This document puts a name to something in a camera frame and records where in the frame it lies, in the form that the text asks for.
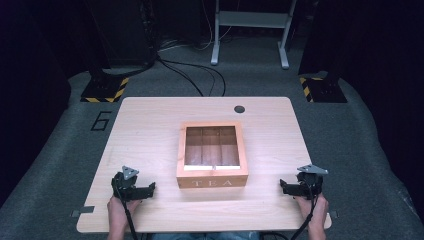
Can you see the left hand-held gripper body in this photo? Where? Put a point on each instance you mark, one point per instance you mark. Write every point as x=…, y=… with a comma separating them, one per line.
x=125, y=181

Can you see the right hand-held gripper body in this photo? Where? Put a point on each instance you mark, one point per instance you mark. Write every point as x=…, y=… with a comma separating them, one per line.
x=311, y=181

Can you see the person's left hand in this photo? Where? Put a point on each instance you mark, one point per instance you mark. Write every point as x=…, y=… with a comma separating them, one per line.
x=118, y=210

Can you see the person's right hand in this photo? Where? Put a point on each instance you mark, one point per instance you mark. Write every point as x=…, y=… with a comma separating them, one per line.
x=316, y=210

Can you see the grey tape piece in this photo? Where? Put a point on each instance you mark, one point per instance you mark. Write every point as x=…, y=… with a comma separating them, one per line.
x=82, y=211

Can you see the wooden box with glass lid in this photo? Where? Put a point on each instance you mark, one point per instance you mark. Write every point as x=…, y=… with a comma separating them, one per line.
x=212, y=156

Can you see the black stand base striped edge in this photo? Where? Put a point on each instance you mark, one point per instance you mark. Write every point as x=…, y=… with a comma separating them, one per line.
x=325, y=90
x=105, y=90

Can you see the black cabinet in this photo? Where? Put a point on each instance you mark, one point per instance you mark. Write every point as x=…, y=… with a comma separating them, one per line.
x=123, y=33

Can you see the white metal table frame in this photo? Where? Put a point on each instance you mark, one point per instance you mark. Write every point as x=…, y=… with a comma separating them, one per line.
x=250, y=19

